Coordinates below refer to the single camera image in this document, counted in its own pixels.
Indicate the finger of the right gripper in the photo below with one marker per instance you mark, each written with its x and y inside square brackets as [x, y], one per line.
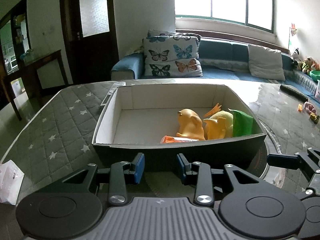
[274, 159]
[313, 152]

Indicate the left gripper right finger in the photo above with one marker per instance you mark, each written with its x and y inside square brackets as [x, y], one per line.
[208, 181]

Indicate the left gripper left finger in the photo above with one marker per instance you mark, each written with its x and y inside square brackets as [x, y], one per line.
[116, 177]

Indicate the green sponge block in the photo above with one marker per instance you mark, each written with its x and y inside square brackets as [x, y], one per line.
[242, 123]

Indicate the pale yellow plush duck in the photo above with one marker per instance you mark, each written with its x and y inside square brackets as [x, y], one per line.
[217, 112]

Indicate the orange sponge block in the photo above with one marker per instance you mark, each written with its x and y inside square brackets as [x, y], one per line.
[169, 139]

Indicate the small yellow rubber duck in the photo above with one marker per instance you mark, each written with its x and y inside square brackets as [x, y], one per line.
[190, 125]

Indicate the small yellow toy truck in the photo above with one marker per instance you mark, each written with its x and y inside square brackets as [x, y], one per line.
[314, 118]

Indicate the pink toy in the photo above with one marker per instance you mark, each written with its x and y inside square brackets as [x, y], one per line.
[309, 108]

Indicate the clear plastic storage bin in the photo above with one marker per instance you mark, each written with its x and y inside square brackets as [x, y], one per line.
[317, 93]

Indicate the black remote control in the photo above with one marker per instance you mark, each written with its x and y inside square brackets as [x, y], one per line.
[291, 91]

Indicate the grey cardboard storage box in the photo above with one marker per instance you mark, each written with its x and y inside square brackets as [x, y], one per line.
[136, 117]

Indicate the green plastic bowl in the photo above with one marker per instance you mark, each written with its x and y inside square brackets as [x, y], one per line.
[315, 75]

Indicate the stuffed toy pile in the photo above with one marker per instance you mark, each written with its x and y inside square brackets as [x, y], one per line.
[306, 65]

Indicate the white cushion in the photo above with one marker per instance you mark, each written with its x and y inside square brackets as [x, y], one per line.
[265, 63]

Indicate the white tissue packet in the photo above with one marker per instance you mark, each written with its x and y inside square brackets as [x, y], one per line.
[11, 178]

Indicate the blue sofa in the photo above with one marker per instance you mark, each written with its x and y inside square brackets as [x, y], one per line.
[219, 60]

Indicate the butterfly print pillow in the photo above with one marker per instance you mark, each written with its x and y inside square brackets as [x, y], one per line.
[172, 55]

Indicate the dark wooden door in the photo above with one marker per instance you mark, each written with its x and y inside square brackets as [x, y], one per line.
[89, 34]

